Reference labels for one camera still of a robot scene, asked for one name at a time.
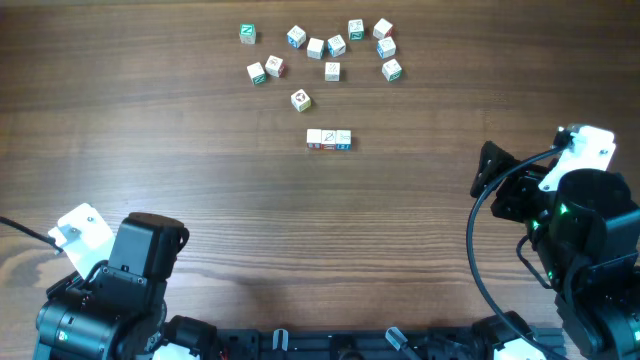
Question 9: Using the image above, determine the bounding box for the wooden block green side right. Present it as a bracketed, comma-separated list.
[382, 59, 402, 82]

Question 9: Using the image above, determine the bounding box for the black cable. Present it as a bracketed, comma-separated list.
[0, 215, 64, 254]
[465, 144, 569, 360]

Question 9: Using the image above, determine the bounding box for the wooden block blue H side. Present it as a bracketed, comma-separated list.
[336, 130, 352, 150]

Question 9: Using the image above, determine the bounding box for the wooden block blue X side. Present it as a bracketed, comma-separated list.
[327, 34, 346, 57]

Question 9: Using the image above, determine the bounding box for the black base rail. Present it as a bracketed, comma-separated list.
[149, 327, 568, 360]

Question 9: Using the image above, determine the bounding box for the wooden block green Z top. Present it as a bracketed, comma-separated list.
[239, 24, 257, 45]

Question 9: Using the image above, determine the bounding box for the wooden block red U side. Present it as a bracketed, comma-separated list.
[306, 129, 322, 149]

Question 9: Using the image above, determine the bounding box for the wooden block red pattern top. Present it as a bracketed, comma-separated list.
[321, 129, 337, 150]

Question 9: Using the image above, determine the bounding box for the wooden block green side left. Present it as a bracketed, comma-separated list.
[247, 62, 266, 85]

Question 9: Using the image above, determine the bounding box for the left black cable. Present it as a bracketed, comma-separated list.
[0, 215, 64, 254]

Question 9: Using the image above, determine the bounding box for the wooden block shell top red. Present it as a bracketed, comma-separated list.
[265, 55, 285, 78]

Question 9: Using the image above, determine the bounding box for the wooden block green Z side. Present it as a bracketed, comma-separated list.
[348, 19, 365, 41]

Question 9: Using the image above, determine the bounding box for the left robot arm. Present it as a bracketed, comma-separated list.
[33, 212, 220, 360]

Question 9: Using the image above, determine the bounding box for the wooden block M top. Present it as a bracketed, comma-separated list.
[324, 62, 341, 82]

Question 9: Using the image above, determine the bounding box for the wooden block blue P side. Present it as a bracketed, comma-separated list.
[376, 37, 397, 59]

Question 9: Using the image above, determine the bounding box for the right black cable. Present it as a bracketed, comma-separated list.
[465, 144, 569, 360]

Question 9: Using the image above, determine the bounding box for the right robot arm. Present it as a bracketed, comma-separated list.
[470, 141, 639, 359]

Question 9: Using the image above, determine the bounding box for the plain white wooden block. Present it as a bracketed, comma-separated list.
[307, 38, 324, 60]

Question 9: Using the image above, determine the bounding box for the wooden block yellow side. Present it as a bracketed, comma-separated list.
[291, 89, 312, 112]

